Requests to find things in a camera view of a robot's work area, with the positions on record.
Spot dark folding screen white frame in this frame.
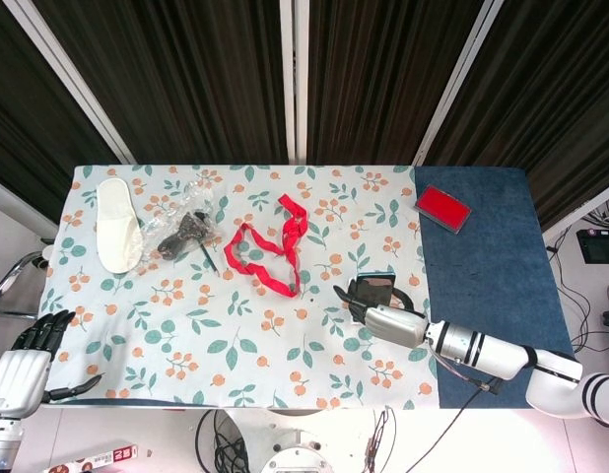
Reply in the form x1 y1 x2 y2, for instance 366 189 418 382
0 0 609 237

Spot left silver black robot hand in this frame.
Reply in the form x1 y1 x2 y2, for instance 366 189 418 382
0 308 104 418

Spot red ink pad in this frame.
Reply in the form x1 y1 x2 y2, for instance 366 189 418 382
414 184 473 236

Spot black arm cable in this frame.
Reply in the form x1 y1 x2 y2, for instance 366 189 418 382
417 381 503 473

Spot thin multicolour wires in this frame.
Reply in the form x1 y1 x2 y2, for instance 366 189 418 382
366 406 399 473

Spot printed cardboard box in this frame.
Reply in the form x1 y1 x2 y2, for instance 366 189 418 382
42 442 140 473

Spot black electronic device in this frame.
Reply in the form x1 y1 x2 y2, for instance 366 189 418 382
575 229 609 265

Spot black floor cables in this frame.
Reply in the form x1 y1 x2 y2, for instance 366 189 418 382
545 226 609 356

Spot black cable bundle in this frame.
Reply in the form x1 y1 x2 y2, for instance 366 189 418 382
195 408 261 473

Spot dark patterned sock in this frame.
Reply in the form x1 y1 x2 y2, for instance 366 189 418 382
157 210 210 261

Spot metal chair frame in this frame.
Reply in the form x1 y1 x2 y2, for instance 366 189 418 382
0 238 54 321

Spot blue table mat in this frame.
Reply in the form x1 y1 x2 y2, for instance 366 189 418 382
412 166 576 409

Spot clear plastic bag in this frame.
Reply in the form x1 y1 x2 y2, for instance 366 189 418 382
136 179 222 262

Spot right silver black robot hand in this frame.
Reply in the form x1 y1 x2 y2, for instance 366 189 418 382
332 278 429 350

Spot white slipper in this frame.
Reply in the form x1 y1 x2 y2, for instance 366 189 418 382
96 177 145 275

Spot dark green pencil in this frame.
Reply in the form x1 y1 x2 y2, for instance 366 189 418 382
200 245 220 274

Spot red ribbon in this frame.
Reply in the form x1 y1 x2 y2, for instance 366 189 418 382
223 193 309 300

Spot black smartphone with teal edge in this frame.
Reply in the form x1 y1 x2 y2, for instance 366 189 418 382
356 270 397 306

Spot floral fruit print tablecloth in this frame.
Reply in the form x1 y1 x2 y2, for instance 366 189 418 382
37 165 441 410

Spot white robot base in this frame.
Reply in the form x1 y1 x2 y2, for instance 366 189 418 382
259 408 335 473

